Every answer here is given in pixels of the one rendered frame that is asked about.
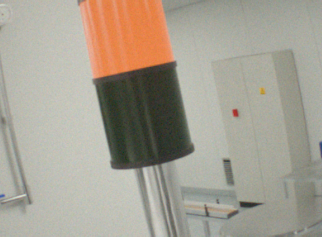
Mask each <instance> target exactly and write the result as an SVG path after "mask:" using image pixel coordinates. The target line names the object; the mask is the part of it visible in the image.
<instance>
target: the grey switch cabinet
mask: <svg viewBox="0 0 322 237"><path fill-rule="evenodd" d="M211 67H212V73H214V79H215V83H216V89H217V95H218V99H219V104H220V108H221V115H222V121H223V124H224V131H225V135H226V141H227V144H228V150H229V157H230V160H231V169H232V173H233V179H234V182H235V191H236V197H237V200H238V201H239V203H240V207H242V208H245V207H246V208H253V207H256V206H259V205H261V204H264V203H269V202H274V201H275V200H282V199H283V192H282V185H281V182H280V181H278V178H280V177H282V176H285V175H287V174H288V173H289V172H292V171H294V170H296V169H299V168H301V167H303V166H305V165H307V164H309V163H311V158H310V151H309V145H308V137H307V131H306V122H305V118H304V111H303V107H302V102H301V96H300V89H299V83H298V80H297V74H296V71H295V65H294V61H293V54H292V50H291V49H289V50H287V49H286V50H283V51H273V52H270V53H260V54H254V55H252V54H250V55H246V56H241V57H236V58H235V57H232V58H227V59H224V60H219V61H214V62H211ZM287 190H288V197H289V198H296V197H298V196H314V195H315V192H314V183H309V182H303V183H302V182H294V181H293V182H288V181H287Z"/></svg>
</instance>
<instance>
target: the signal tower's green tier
mask: <svg viewBox="0 0 322 237"><path fill-rule="evenodd" d="M94 86H95V90H96V95H97V99H98V104H99V107H100V113H101V118H102V122H103V128H104V131H105V136H106V141H107V145H108V151H109V154H110V160H111V162H113V163H134V162H143V161H147V160H153V159H156V158H161V157H163V156H166V155H171V154H173V153H177V152H179V151H183V150H185V149H187V148H189V147H191V146H192V142H191V136H190V130H189V127H188V120H187V116H186V110H185V107H184V101H183V99H182V94H181V88H180V85H179V79H178V75H177V69H176V67H174V68H169V69H166V70H161V71H158V72H152V73H148V74H143V75H137V76H133V77H130V78H127V79H121V80H115V81H111V82H105V83H101V84H95V85H94Z"/></svg>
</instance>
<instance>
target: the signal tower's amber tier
mask: <svg viewBox="0 0 322 237"><path fill-rule="evenodd" d="M79 7H80V12H81V17H82V22H83V28H84V33H85V39H86V44H87V52H88V55H89V61H90V64H91V69H92V71H91V72H92V75H93V78H97V77H104V76H107V75H113V74H119V73H123V72H126V71H129V70H135V69H139V68H145V67H150V66H154V65H159V64H163V63H168V62H172V61H175V60H174V54H173V51H172V48H171V42H170V39H169V33H168V30H167V24H166V21H165V15H164V10H163V6H162V2H161V0H86V1H84V2H83V3H80V5H79Z"/></svg>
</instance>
